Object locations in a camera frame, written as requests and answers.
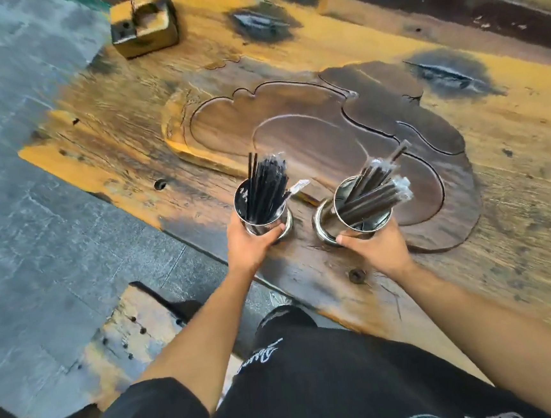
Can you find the person's right hand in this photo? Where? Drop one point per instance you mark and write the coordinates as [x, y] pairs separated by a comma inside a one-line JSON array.
[[382, 252]]

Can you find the person's left hand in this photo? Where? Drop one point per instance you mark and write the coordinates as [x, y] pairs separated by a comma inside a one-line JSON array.
[[245, 252]]

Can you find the person's right thumb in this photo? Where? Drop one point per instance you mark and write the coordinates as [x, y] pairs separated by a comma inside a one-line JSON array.
[[352, 239]]

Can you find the person's left thumb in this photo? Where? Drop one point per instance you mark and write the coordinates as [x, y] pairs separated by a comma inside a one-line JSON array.
[[269, 238]]

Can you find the steel cup with brown straws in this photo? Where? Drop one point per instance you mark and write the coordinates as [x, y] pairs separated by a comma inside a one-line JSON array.
[[354, 228]]

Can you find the steel cup with black straws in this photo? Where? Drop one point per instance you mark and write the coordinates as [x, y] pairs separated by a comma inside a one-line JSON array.
[[263, 225]]

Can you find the person's left forearm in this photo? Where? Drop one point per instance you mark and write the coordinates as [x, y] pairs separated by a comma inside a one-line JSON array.
[[205, 342]]

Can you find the person's right forearm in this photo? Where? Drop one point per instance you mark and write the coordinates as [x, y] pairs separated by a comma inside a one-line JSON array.
[[498, 331]]

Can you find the bundle of wrapped brown straws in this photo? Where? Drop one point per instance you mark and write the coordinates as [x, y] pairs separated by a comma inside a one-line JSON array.
[[375, 193]]

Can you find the bundle of black straws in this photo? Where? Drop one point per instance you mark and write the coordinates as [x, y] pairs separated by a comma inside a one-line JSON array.
[[266, 183]]

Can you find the dark carved wooden tea tray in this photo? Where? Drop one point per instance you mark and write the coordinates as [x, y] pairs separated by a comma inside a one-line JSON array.
[[307, 131]]

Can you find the black shorts with white print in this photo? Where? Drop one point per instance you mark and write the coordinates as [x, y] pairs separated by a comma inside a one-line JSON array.
[[320, 385]]

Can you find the weathered wooden bench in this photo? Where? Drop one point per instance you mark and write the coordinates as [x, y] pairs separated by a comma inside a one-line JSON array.
[[132, 334]]

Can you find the small wooden block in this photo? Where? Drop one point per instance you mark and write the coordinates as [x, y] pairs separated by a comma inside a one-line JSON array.
[[144, 28]]

